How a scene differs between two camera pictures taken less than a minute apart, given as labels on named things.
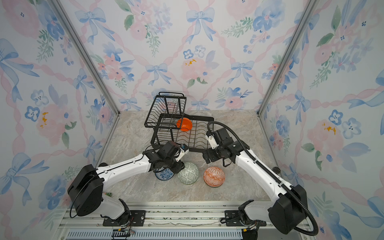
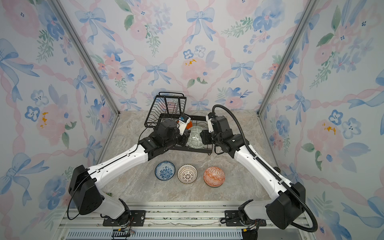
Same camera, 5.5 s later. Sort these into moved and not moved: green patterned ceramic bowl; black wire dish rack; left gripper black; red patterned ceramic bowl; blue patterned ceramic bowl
Moved: left gripper black; green patterned ceramic bowl
Not moved: black wire dish rack; blue patterned ceramic bowl; red patterned ceramic bowl
